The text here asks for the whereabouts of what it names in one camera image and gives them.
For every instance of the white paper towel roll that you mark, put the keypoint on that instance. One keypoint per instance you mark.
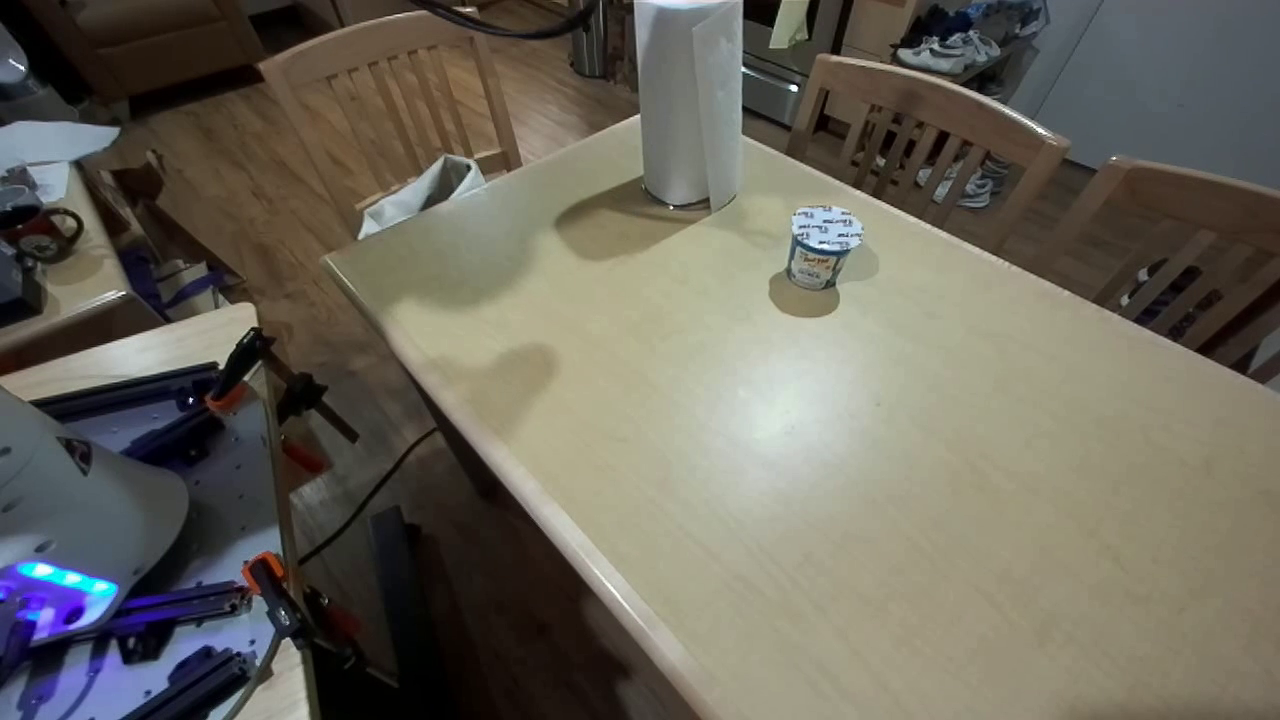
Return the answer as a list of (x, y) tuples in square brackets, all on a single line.
[(688, 96)]

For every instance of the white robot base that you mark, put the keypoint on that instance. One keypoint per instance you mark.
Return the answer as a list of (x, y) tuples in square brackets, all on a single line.
[(80, 526)]

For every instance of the wooden chair far middle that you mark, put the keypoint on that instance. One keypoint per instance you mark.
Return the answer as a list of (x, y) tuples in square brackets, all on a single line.
[(925, 146)]

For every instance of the wooden chair behind table left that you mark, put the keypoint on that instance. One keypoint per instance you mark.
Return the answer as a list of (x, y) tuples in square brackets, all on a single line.
[(386, 96)]

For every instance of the wooden chair far right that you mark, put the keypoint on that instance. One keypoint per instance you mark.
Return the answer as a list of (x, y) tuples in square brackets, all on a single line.
[(1203, 257)]

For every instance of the small white blue cup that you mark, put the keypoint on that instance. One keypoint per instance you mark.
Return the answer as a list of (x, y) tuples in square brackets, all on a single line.
[(820, 243)]

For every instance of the metal trash can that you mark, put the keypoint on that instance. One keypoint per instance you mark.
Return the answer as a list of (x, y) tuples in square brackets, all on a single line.
[(594, 36)]

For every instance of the orange black clamp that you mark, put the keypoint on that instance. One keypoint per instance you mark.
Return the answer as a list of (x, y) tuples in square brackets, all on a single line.
[(254, 363)]

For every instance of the white sneakers on floor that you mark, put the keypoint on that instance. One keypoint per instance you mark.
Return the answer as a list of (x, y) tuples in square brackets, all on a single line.
[(949, 53)]

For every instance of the side wooden desk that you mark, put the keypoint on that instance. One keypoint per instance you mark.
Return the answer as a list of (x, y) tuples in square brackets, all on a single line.
[(85, 293)]

